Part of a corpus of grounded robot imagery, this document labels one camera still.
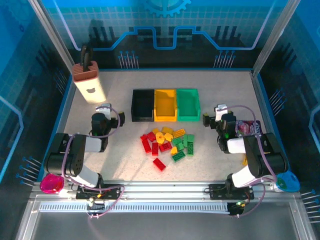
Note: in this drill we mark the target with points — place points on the small red lego brick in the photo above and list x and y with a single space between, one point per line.
144 137

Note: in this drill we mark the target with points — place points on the long yellow lego brick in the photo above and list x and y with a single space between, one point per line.
179 132

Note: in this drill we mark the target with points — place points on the small green lego brick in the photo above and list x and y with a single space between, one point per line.
180 147

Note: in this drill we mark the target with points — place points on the yellow lego with hole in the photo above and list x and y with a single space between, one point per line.
159 137

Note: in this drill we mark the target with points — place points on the small yellow lego brick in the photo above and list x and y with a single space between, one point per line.
174 150

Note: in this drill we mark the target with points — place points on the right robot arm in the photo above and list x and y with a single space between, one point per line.
260 160

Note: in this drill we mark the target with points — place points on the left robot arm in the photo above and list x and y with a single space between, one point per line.
75 160

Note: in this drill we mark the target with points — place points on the purple candy bag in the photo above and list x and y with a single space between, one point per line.
247 127

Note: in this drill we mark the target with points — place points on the green plastic bin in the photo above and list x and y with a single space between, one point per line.
188 103

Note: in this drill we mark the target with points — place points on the black plastic bin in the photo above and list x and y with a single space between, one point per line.
142 105

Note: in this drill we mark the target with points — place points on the yellow snack bag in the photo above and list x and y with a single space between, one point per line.
245 160

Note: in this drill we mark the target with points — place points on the cream knife block brown lid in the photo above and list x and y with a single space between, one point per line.
91 87

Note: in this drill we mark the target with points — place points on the yellow plastic bin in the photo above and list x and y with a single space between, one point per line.
165 105

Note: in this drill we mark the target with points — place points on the pink plastic cup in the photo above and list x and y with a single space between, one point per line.
52 183

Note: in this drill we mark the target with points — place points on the small electronics board with LEDs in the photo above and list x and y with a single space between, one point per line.
96 203
237 210

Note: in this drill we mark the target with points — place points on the blue plastic bowl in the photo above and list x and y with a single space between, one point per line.
287 181

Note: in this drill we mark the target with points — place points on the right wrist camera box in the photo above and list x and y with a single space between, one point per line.
221 110

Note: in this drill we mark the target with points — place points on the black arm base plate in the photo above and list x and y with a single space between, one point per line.
216 191
115 191

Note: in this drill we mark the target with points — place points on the aluminium mounting rail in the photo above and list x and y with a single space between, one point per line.
165 190

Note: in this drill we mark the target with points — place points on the aluminium frame post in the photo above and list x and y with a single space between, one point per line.
277 32
51 32

